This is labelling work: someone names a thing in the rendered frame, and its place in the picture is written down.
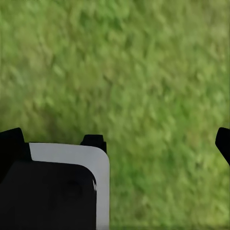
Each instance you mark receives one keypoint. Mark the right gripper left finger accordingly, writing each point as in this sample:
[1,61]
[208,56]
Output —
[11,143]

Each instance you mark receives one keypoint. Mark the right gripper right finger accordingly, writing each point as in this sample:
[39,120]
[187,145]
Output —
[223,142]

